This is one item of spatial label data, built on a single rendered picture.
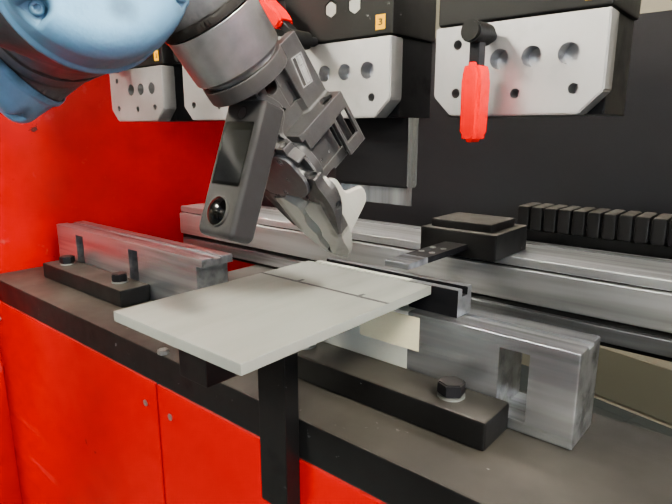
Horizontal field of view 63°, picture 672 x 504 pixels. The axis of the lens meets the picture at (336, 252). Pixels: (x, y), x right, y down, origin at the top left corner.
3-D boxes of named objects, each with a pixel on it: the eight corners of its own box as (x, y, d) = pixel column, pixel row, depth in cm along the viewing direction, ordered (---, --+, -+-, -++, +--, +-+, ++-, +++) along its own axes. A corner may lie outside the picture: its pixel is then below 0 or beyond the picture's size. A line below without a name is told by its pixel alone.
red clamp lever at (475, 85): (454, 142, 47) (460, 19, 45) (476, 141, 50) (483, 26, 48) (474, 142, 46) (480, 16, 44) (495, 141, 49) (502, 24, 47)
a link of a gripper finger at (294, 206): (369, 222, 58) (330, 154, 52) (338, 263, 56) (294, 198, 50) (348, 218, 60) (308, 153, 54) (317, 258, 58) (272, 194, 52)
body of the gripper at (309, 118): (370, 144, 50) (309, 24, 43) (317, 210, 47) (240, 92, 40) (314, 142, 56) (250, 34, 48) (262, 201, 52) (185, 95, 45)
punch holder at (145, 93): (113, 121, 90) (103, 13, 86) (159, 122, 96) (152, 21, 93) (164, 120, 81) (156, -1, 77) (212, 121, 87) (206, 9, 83)
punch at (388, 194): (336, 199, 66) (336, 118, 64) (346, 198, 68) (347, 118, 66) (406, 207, 60) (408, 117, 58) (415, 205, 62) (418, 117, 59)
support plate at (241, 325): (113, 321, 51) (112, 311, 51) (308, 267, 70) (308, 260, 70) (241, 377, 39) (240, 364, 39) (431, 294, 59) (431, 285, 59)
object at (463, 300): (315, 284, 70) (315, 261, 70) (331, 279, 72) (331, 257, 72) (456, 318, 58) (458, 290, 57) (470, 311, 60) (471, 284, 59)
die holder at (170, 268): (60, 267, 117) (55, 223, 115) (88, 262, 121) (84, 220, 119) (204, 319, 85) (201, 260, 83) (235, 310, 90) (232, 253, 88)
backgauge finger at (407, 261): (357, 269, 71) (358, 231, 70) (455, 239, 91) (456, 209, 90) (439, 286, 64) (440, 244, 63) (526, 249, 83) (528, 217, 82)
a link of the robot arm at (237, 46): (203, 39, 37) (146, 50, 43) (240, 96, 40) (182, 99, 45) (271, -21, 40) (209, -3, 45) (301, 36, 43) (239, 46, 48)
